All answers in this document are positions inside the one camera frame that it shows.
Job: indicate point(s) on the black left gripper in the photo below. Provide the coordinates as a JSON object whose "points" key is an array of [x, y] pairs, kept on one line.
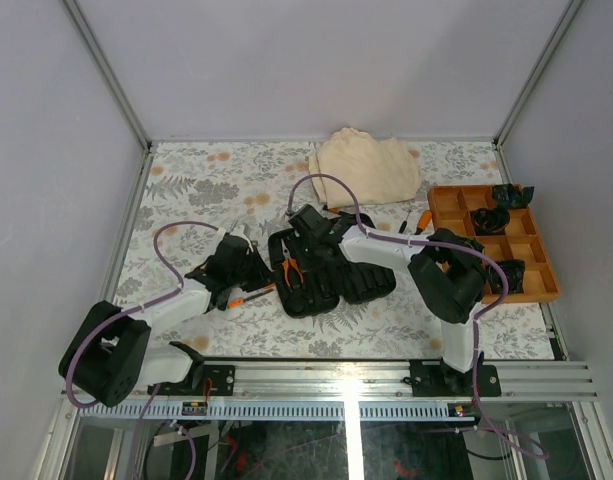
{"points": [[266, 275]]}

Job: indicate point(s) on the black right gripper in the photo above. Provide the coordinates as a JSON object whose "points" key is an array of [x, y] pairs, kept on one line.
{"points": [[302, 261]]}

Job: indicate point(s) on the orange black needle-nose pliers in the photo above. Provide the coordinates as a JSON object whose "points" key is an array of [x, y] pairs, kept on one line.
{"points": [[292, 274]]}

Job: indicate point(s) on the dark green tool case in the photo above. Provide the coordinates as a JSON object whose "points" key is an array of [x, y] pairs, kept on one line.
{"points": [[356, 283]]}

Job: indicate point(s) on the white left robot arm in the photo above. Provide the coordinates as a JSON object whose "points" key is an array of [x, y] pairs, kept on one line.
{"points": [[112, 352]]}

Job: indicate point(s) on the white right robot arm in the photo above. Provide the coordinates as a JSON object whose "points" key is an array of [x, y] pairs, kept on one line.
{"points": [[449, 274]]}

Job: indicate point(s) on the small precision screwdriver by bag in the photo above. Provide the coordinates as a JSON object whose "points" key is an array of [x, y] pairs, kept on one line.
{"points": [[337, 211]]}

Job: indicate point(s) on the orange utility knife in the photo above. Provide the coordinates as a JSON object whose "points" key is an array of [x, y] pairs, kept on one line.
{"points": [[239, 301]]}

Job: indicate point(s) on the small black orange screwdriver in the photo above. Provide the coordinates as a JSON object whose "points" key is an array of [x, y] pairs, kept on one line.
{"points": [[404, 225]]}

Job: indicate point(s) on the cream cloth bag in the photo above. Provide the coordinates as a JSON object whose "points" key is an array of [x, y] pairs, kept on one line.
{"points": [[352, 167]]}

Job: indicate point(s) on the floral table mat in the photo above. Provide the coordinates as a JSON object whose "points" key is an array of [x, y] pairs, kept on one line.
{"points": [[193, 188]]}

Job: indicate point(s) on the dark tape roll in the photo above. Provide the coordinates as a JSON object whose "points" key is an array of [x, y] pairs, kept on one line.
{"points": [[473, 244], [511, 197], [490, 222], [514, 271]]}

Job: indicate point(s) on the dark tape roll top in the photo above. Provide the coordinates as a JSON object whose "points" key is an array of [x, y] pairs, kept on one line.
{"points": [[511, 197]]}

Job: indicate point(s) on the orange compartment tray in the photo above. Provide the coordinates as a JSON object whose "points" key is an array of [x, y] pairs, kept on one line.
{"points": [[451, 207]]}

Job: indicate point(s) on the dark tape roll bottom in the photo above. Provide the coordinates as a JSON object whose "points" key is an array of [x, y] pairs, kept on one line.
{"points": [[514, 271]]}

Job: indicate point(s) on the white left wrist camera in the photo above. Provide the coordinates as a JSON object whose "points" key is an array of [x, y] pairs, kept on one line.
{"points": [[243, 231]]}

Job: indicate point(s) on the orange handled long screwdriver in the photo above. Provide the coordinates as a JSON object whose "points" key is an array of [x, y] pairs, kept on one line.
{"points": [[423, 222]]}

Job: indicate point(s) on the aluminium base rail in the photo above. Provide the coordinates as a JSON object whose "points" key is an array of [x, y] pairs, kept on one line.
{"points": [[383, 389]]}

